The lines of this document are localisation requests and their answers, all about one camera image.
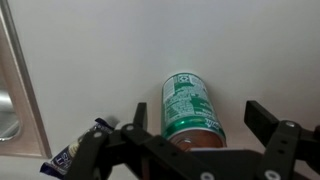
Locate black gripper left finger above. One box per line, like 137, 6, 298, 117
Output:
63, 102, 214, 180

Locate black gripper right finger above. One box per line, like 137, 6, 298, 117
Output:
243, 100, 320, 180

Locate green soda can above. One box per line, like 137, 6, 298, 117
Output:
160, 70, 228, 153

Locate dark blue snack bar wrapper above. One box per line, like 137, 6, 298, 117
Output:
39, 117, 116, 178

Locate stainless steel sink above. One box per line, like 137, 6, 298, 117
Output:
0, 0, 53, 159

